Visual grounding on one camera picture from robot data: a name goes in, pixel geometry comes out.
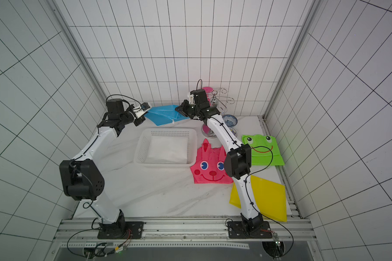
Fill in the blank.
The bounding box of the blue raincoat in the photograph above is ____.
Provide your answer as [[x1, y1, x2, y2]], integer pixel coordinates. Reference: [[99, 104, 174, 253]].
[[145, 105, 188, 126]]

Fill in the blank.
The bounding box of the silver metal glass rack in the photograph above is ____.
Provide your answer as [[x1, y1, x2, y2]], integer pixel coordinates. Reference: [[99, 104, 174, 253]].
[[201, 89, 228, 139]]

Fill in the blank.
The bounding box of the yellow folded raincoat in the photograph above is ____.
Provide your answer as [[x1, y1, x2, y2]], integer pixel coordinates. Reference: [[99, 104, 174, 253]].
[[229, 176, 288, 223]]

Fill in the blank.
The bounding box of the far blue patterned bowl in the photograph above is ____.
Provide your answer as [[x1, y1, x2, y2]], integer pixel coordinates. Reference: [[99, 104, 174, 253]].
[[222, 115, 238, 127]]

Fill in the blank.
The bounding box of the white plastic perforated basket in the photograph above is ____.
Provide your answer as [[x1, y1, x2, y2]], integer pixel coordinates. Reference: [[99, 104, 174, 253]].
[[133, 128, 198, 168]]

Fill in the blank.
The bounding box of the pink plastic wine glass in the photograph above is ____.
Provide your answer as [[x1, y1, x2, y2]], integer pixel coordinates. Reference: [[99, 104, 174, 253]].
[[203, 87, 213, 99]]

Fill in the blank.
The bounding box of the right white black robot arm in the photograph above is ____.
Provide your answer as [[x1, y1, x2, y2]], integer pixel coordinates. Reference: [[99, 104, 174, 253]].
[[176, 89, 267, 238]]

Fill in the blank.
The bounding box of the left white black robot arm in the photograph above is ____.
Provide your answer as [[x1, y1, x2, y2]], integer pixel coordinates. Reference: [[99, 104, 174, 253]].
[[59, 95, 151, 239]]

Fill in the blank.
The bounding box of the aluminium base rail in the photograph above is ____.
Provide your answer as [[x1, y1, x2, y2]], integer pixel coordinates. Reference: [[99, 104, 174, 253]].
[[52, 217, 317, 252]]

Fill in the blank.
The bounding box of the pink bunny face raincoat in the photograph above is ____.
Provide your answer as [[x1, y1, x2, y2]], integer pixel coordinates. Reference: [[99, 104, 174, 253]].
[[190, 139, 234, 184]]

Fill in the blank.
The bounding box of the blue patterned bowl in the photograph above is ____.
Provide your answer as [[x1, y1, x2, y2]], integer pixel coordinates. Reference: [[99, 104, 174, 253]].
[[230, 128, 237, 137], [222, 115, 238, 127]]

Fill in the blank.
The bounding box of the near blue patterned bowl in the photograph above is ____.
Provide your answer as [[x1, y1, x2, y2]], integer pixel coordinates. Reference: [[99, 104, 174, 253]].
[[230, 128, 237, 137]]

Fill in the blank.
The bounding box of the green frog face raincoat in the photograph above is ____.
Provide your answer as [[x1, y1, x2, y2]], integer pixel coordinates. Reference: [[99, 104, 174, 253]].
[[242, 134, 285, 166]]

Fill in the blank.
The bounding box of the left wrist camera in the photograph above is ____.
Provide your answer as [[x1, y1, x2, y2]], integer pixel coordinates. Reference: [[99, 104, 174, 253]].
[[132, 102, 151, 118]]

